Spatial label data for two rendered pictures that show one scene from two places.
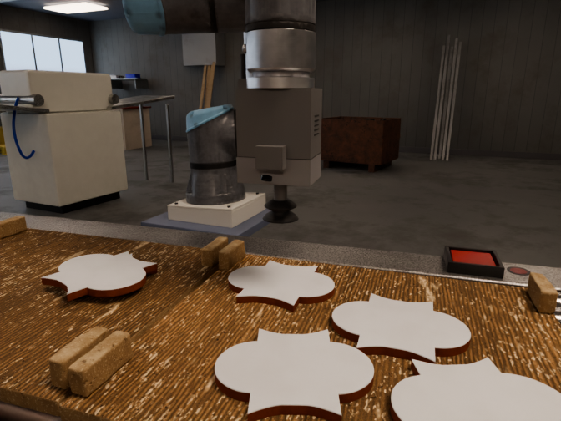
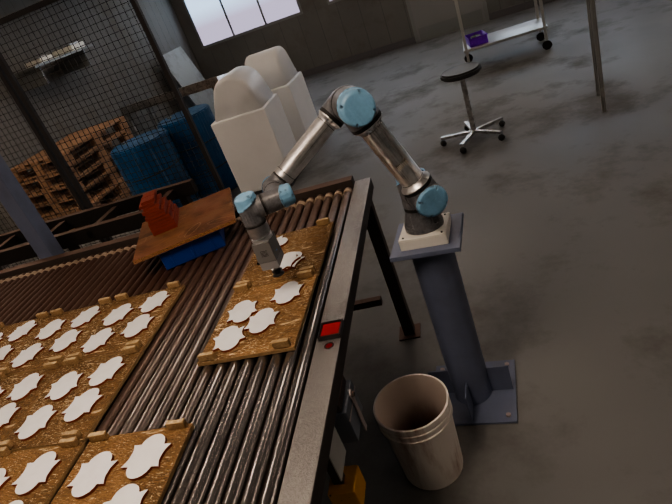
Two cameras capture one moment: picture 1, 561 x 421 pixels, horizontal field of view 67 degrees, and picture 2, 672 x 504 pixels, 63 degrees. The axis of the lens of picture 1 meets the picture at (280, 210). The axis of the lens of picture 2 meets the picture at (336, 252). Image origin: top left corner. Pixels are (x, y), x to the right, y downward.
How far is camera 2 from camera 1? 2.03 m
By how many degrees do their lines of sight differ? 84
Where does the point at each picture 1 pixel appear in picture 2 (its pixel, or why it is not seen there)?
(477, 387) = (234, 336)
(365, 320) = (262, 314)
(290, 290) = (279, 296)
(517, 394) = (231, 341)
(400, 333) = (255, 321)
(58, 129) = not seen: outside the picture
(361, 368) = (240, 319)
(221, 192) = (410, 226)
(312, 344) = (250, 310)
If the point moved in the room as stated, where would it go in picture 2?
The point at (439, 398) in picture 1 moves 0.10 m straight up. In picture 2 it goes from (230, 332) to (218, 309)
